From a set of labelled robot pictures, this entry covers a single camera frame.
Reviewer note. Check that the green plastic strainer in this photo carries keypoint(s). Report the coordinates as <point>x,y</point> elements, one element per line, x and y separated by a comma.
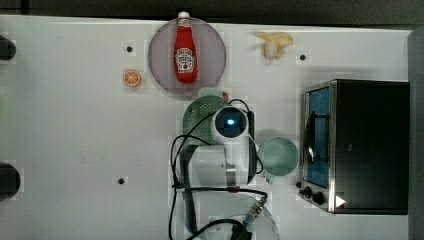
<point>197,118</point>

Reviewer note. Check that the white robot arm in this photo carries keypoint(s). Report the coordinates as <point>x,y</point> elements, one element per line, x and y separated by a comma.
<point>212,170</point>

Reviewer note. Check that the red strawberry toy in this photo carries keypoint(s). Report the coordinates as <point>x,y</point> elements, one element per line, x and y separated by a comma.
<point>225,96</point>

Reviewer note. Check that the red ketchup bottle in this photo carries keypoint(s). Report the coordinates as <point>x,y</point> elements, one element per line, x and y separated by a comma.
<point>185,53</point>

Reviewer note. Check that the grey round plate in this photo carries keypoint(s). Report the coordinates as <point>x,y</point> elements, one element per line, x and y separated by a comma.
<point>211,56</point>

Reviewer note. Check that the green mug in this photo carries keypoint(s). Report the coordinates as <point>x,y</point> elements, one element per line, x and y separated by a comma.
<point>279,157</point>

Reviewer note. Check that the orange slice toy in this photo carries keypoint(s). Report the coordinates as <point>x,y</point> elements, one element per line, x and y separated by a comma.
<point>132,78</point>

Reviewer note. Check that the peeled banana toy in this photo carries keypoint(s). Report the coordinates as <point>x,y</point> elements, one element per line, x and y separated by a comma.
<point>274,44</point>

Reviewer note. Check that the black toaster oven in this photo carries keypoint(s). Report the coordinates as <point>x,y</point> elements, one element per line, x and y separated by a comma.
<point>355,147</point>

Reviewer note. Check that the black cylinder post lower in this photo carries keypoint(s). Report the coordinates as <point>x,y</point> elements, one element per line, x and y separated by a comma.
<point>10,181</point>

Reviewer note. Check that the black cylinder post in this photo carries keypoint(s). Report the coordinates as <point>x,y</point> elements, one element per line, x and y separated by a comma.
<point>7,49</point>
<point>10,181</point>

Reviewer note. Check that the black cylinder post upper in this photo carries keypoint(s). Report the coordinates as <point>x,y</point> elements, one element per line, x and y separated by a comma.
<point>7,49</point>

